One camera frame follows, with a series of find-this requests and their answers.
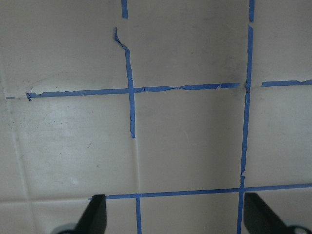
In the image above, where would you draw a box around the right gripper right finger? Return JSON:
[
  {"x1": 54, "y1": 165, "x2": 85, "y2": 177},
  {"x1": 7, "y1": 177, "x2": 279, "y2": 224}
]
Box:
[{"x1": 243, "y1": 193, "x2": 295, "y2": 234}]

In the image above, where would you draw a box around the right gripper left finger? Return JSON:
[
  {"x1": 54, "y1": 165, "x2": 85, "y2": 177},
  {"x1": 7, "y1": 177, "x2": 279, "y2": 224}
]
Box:
[{"x1": 74, "y1": 194, "x2": 107, "y2": 234}]

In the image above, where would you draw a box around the brown paper table cover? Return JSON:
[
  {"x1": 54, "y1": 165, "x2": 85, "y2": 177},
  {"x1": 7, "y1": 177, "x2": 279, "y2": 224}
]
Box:
[{"x1": 0, "y1": 0, "x2": 312, "y2": 234}]

